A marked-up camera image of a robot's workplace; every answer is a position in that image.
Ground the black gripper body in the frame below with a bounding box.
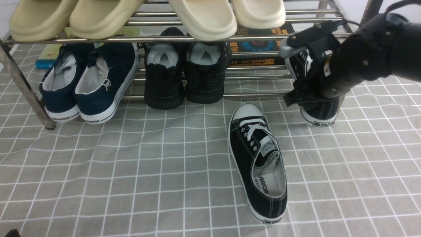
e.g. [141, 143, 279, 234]
[279, 20, 346, 107]

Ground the black canvas sneaker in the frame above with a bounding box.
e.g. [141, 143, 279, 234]
[285, 50, 341, 127]
[227, 103, 287, 224]

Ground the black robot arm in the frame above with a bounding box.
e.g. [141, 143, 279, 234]
[279, 0, 421, 106]

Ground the metal shoe rack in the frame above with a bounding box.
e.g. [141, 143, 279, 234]
[1, 0, 383, 130]

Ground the black printed book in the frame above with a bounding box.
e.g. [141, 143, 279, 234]
[230, 23, 295, 66]

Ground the right cream slipper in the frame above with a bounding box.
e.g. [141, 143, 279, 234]
[231, 0, 286, 29]

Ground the cream slipper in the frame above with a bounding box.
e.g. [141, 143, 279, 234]
[231, 0, 286, 29]
[168, 0, 237, 41]

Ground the right black knit sneaker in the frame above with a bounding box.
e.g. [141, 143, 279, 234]
[184, 41, 232, 104]

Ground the black knit sneaker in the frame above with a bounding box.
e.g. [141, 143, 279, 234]
[184, 41, 232, 104]
[138, 41, 188, 110]

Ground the left black knit sneaker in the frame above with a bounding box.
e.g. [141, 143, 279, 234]
[138, 41, 188, 110]

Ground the right navy Warrior sneaker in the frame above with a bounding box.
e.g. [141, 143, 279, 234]
[74, 42, 139, 124]

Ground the navy warrior sneaker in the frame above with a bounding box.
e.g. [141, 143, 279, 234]
[39, 43, 95, 123]
[74, 42, 139, 124]

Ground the beige slipper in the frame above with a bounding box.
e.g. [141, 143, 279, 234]
[9, 0, 78, 42]
[69, 0, 144, 40]

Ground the left navy Warrior sneaker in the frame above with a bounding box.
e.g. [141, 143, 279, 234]
[39, 43, 95, 123]

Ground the far left beige slipper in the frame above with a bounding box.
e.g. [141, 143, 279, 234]
[9, 0, 78, 42]

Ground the dark object at corner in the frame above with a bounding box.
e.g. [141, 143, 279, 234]
[5, 229, 21, 237]

